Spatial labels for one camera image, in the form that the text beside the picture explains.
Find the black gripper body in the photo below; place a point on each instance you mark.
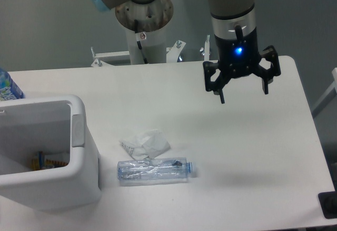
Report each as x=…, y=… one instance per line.
x=238, y=58

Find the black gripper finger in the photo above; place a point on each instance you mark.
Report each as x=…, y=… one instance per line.
x=217, y=85
x=270, y=55

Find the white paper wrapper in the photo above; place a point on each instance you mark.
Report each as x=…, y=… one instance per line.
x=150, y=144

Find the clear crushed plastic bottle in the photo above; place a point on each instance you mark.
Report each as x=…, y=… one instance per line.
x=155, y=171

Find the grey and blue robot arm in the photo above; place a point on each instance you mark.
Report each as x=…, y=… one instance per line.
x=234, y=29

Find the white plastic trash can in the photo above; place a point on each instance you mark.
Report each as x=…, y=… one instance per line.
x=52, y=125

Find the black clamp at table edge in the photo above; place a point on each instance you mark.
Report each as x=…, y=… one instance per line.
x=328, y=204

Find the colourful snack wrappers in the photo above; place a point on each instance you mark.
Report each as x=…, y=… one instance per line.
x=43, y=161

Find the blue labelled water bottle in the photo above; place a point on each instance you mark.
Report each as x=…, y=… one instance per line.
x=9, y=89

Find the white metal base frame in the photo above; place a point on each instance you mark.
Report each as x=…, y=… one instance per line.
x=141, y=54

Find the white frame at right edge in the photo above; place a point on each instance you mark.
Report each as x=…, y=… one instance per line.
x=328, y=95

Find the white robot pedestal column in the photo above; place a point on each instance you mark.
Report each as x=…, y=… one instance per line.
x=145, y=22

